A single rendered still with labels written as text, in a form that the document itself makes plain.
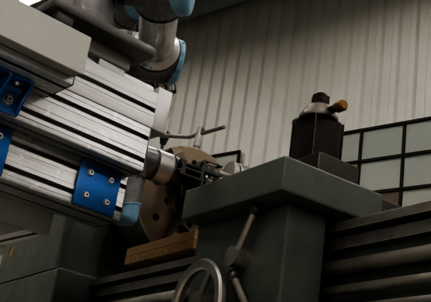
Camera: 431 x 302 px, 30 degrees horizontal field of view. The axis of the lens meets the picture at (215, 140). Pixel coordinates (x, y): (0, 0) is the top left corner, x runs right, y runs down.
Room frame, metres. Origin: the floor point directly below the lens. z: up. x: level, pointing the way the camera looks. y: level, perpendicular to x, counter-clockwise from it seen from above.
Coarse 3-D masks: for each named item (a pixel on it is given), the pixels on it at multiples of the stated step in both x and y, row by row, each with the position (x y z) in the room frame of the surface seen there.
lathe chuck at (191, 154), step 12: (192, 156) 2.00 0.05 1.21; (204, 156) 2.02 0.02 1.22; (144, 192) 1.94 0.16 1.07; (156, 192) 1.96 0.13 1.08; (168, 192) 1.97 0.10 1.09; (144, 204) 1.94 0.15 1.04; (156, 204) 1.96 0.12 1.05; (168, 204) 1.98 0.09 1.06; (144, 216) 1.94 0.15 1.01; (156, 216) 1.96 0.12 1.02; (168, 216) 1.98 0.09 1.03; (132, 228) 1.99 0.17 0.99; (144, 228) 1.95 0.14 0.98; (156, 228) 1.96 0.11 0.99; (168, 228) 1.98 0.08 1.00; (132, 240) 2.02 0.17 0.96; (144, 240) 1.98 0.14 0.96
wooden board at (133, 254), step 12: (156, 240) 1.75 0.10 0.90; (168, 240) 1.71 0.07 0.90; (180, 240) 1.66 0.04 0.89; (192, 240) 1.62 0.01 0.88; (132, 252) 1.85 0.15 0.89; (144, 252) 1.80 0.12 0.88; (156, 252) 1.75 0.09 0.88; (168, 252) 1.70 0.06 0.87; (180, 252) 1.67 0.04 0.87; (192, 252) 1.65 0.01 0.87; (132, 264) 1.85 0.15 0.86; (144, 264) 1.83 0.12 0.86; (156, 264) 1.82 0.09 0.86
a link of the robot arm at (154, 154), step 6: (150, 150) 1.71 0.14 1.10; (156, 150) 1.73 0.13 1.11; (150, 156) 1.71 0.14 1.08; (156, 156) 1.72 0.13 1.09; (150, 162) 1.71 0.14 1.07; (156, 162) 1.72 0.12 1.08; (144, 168) 1.71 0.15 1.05; (150, 168) 1.72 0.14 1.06; (156, 168) 1.73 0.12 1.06; (144, 174) 1.72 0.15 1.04; (150, 174) 1.74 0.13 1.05
